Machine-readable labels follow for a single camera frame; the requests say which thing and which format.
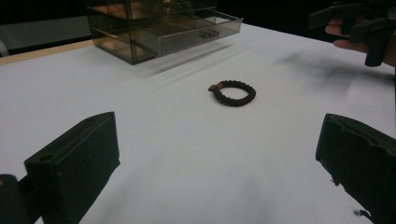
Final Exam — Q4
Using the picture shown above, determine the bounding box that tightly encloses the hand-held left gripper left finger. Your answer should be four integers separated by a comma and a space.
23, 111, 121, 224

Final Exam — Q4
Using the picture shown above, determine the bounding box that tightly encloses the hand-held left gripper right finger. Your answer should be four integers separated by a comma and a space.
315, 113, 396, 224

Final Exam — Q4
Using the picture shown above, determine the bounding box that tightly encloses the clear smoky acrylic drawer organizer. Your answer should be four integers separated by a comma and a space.
86, 0, 244, 65

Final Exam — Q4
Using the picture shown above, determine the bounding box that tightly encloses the clear acrylic drawer with handle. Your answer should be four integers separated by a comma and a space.
130, 8, 244, 59

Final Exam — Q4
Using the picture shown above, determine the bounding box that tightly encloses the dark brown braided hair tie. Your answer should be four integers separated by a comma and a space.
207, 79, 257, 108

